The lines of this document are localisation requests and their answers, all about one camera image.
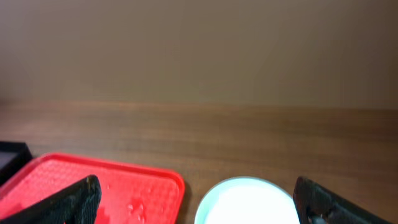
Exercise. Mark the pale blue plate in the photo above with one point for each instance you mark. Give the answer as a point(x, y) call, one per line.
point(246, 200)

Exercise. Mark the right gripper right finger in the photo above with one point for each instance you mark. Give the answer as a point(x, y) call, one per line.
point(316, 204)

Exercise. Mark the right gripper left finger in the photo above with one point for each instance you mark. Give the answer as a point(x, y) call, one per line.
point(77, 203)

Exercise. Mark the black water tray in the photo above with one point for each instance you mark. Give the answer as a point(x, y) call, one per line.
point(14, 156)

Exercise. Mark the red plastic tray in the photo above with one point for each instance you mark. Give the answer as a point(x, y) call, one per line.
point(130, 193)

